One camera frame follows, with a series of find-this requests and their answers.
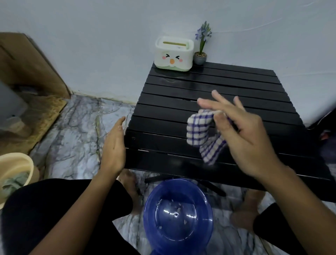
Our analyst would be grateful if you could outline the person's right leg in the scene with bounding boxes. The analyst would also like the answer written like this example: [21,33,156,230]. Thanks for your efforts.
[253,202,309,255]

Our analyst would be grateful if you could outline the brown woven mat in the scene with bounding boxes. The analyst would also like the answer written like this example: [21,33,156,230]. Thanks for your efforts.
[0,94,68,156]

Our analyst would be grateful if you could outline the white tissue box with face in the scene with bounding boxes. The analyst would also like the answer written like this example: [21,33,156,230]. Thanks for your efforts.
[154,36,195,73]

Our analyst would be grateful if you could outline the grey blurred object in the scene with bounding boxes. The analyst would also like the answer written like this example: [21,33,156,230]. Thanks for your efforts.
[0,80,29,133]

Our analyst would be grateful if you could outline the black slatted folding table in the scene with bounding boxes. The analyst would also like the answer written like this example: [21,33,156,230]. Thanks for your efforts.
[123,63,336,203]

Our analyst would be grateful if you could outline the person's right forearm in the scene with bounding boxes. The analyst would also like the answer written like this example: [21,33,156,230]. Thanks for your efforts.
[258,163,336,255]

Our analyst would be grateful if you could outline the person's left foot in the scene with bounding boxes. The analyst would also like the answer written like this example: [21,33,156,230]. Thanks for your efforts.
[116,169,144,216]

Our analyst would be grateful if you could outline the person's left hand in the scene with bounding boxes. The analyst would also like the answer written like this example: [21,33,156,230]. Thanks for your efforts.
[100,116,127,177]

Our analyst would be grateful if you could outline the person's left forearm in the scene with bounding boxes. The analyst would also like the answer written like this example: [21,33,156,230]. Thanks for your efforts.
[28,168,122,255]

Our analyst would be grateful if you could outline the person's right hand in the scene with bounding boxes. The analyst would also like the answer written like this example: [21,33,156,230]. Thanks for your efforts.
[197,90,286,182]

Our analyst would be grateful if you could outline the small potted purple flower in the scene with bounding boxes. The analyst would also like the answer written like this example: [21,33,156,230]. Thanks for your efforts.
[193,21,212,66]

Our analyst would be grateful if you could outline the person's leg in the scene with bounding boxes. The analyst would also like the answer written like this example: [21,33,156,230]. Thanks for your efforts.
[0,178,143,255]
[253,202,309,255]

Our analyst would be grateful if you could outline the green cloth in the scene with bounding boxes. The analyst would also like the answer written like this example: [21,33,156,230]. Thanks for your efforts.
[0,171,31,201]

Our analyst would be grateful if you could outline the person's foot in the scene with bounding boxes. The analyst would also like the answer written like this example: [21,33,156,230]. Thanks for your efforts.
[230,189,266,235]
[116,169,144,216]

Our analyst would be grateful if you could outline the purple checked white cloth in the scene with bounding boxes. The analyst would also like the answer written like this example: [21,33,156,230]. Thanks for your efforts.
[186,109,228,166]

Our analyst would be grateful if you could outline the person's right foot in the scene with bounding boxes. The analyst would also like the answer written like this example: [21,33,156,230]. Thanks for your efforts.
[230,189,266,235]

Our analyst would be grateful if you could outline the beige plastic basin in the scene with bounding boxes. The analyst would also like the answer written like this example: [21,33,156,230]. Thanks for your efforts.
[0,153,40,211]

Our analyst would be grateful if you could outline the person's left leg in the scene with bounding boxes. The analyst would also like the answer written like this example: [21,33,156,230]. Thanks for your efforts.
[0,178,143,255]

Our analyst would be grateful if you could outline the dark object with red spot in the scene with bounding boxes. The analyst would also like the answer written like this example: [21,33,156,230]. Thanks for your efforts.
[306,105,336,164]

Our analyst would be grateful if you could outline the blue transparent plastic bowl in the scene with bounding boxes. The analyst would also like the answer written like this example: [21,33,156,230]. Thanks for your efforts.
[143,178,214,255]

